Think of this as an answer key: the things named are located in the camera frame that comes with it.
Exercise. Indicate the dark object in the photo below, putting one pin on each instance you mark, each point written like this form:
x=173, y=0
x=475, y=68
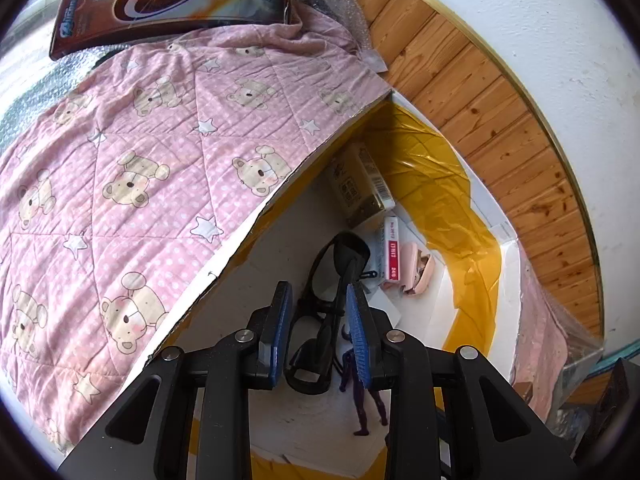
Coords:
x=617, y=405

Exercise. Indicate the bubble wrap sheet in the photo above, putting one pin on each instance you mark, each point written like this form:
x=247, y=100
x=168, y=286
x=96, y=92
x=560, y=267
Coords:
x=30, y=100
x=340, y=5

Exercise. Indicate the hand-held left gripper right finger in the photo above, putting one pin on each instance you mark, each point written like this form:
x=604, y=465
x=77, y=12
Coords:
x=357, y=335

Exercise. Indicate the clear plastic wrap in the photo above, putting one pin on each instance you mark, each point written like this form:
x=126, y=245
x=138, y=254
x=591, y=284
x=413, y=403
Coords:
x=575, y=355

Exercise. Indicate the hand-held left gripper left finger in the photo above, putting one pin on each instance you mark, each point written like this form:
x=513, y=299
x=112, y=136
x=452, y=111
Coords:
x=282, y=340

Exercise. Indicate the beige cardboard box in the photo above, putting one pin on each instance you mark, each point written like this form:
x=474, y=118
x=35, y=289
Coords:
x=357, y=185

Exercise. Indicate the white cardboard box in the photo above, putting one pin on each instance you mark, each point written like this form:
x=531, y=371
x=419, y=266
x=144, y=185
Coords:
x=300, y=420

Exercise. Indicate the pink bear-print blanket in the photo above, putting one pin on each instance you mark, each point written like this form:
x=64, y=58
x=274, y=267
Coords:
x=150, y=160

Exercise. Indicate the black glasses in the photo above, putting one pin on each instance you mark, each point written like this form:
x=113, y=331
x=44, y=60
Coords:
x=352, y=252

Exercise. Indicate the red and white staple box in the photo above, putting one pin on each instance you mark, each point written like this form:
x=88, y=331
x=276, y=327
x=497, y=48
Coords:
x=392, y=250

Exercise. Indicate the dark purple action figure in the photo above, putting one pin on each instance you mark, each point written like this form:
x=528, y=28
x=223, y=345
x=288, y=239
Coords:
x=367, y=405

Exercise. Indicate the pink stapler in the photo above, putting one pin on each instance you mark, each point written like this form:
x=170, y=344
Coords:
x=422, y=275

